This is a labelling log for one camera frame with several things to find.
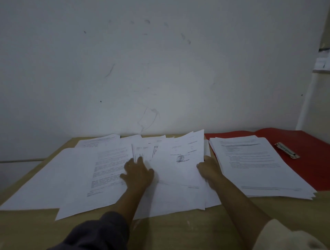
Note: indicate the person's left hand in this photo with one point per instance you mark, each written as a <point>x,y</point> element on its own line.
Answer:
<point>138,177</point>

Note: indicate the person's right hand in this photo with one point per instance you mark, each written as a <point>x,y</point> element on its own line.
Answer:
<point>210,171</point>

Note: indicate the person's left little finger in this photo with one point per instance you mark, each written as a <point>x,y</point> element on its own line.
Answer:
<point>123,176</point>

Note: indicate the person's right thumb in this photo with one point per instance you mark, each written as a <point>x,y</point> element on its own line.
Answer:
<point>208,159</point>

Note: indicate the person's left thumb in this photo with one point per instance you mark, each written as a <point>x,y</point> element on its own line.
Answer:
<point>150,172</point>

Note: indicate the white sheet with printed table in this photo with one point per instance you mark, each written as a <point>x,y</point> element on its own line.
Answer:
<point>144,149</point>

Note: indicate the stamped white paper sheet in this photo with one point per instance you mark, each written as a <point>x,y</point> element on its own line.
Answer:
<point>178,170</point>

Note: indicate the person's left forearm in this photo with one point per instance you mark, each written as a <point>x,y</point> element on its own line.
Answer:
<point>131,201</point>

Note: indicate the person's right forearm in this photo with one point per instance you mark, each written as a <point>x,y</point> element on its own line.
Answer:
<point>237,206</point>

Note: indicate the white paper sheets underneath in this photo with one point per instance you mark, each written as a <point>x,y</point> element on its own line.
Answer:
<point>167,206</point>

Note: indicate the plain white paper sheet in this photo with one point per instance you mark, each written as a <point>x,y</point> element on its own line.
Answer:
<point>131,137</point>

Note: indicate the white sheet with header text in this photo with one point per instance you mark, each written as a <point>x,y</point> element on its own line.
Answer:
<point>98,141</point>

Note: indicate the white sheet with text paragraphs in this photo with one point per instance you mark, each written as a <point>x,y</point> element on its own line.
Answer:
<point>85,201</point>

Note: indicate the stack of printed papers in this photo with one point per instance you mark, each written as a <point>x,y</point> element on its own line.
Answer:
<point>257,170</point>

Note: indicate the dark grey sleeve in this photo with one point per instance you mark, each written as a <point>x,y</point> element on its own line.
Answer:
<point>95,234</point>

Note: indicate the metal folder fastener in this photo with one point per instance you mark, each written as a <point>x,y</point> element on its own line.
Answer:
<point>286,150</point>

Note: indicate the blank white paper sheet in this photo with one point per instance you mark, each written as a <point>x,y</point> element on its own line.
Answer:
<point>38,185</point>

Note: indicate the red paper folder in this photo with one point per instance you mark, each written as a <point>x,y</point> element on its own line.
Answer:
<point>309,167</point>

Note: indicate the cream sleeve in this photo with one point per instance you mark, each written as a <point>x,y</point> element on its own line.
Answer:
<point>286,238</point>

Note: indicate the shelf with white papers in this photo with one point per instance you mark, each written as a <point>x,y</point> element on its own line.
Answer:
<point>323,60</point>

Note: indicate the white wall conduit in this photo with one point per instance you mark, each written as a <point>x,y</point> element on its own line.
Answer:
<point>20,160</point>

